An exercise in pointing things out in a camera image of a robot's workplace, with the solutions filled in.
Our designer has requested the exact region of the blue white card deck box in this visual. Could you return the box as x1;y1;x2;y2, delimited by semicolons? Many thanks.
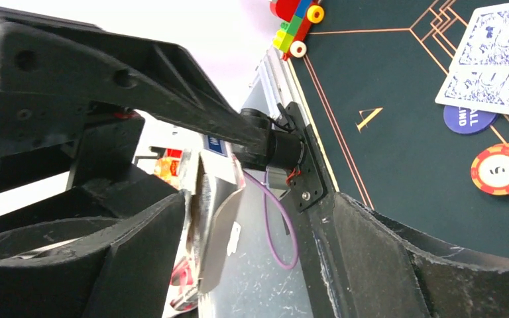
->
169;140;245;311

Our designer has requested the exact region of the purple small blind button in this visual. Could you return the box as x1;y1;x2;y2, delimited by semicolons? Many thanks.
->
443;105;498;134

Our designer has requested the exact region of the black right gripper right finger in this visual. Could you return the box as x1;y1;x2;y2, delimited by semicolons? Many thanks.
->
311;193;509;317

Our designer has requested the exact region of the colourful toy train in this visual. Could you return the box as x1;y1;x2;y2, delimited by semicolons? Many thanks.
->
269;0;325;61

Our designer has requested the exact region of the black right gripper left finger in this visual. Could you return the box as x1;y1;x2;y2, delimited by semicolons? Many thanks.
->
0;194;184;317

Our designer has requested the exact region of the dark green poker mat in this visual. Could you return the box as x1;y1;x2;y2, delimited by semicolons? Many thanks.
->
292;1;509;258

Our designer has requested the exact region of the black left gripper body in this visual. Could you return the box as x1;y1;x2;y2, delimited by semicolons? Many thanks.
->
0;7;145;193

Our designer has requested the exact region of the aluminium frame rail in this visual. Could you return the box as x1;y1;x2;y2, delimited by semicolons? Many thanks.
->
253;46;311;125

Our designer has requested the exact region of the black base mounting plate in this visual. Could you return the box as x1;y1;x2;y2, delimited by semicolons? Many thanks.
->
280;102;337;317

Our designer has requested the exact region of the orange red chips small pile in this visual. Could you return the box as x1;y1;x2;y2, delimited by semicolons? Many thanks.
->
470;143;509;195

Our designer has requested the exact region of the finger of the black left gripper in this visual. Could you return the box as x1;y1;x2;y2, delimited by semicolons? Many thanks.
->
0;13;263;157

